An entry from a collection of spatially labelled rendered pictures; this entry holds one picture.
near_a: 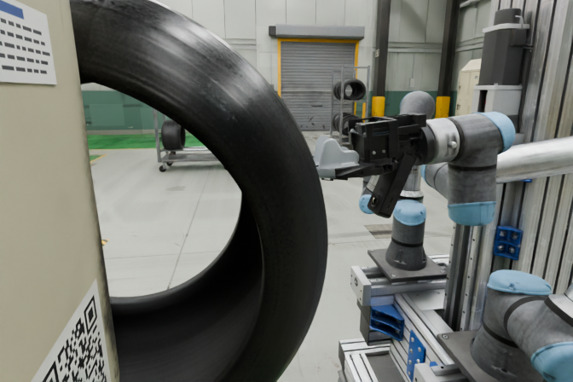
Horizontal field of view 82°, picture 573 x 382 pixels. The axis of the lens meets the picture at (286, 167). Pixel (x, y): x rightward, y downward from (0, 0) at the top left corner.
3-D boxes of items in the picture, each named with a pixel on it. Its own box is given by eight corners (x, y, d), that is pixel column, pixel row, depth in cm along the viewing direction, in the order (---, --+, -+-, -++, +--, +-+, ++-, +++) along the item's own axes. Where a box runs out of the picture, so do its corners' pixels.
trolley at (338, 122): (366, 152, 761) (371, 66, 718) (338, 152, 759) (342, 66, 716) (352, 143, 891) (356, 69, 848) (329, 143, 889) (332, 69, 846)
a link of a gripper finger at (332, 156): (296, 141, 50) (352, 133, 52) (299, 178, 51) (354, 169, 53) (301, 144, 47) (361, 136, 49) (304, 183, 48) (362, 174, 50)
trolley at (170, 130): (234, 170, 578) (230, 56, 535) (156, 172, 564) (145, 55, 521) (235, 163, 640) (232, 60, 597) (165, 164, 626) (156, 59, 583)
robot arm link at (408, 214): (390, 241, 122) (393, 207, 119) (390, 228, 135) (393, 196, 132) (425, 245, 119) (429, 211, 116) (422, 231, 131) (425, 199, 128)
